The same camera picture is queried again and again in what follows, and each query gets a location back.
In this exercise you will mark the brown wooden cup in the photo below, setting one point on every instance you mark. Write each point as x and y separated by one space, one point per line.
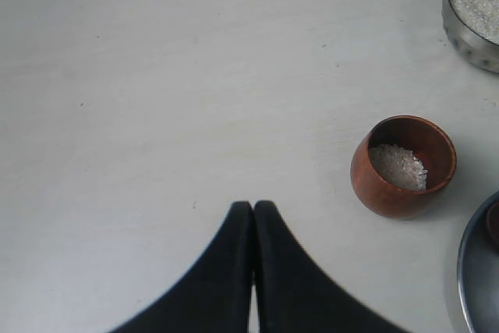
429 143

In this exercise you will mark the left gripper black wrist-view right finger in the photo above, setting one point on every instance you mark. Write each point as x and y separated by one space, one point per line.
293 293

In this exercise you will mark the steel bowl of rice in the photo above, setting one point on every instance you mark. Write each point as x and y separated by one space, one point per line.
472 28

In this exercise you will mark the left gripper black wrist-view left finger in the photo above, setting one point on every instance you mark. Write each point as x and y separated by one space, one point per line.
214 295

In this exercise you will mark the red wooden spoon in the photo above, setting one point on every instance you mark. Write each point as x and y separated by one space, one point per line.
492 226

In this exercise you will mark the round steel plate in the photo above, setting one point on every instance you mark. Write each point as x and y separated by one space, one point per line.
477 273

